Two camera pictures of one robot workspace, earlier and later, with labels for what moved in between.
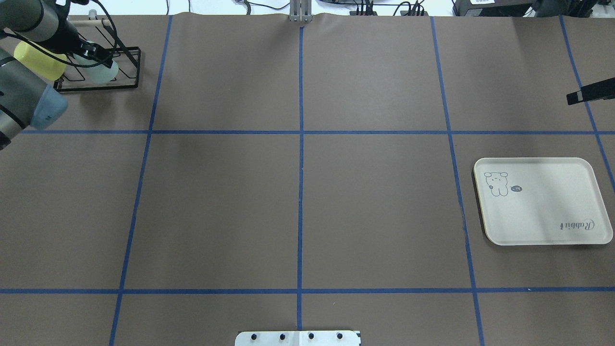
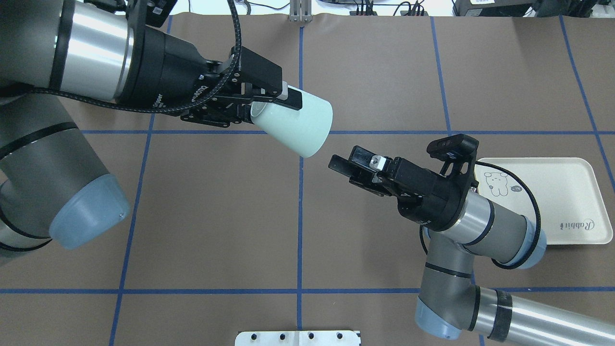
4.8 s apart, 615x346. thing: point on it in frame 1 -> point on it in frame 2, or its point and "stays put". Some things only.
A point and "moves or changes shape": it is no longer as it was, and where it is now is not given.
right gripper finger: x=603 y=90 -> x=423 y=195
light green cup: x=100 y=74 moves or changes shape
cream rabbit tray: x=540 y=201 stays put
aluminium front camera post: x=300 y=11 stays put
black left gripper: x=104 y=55 -> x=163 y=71
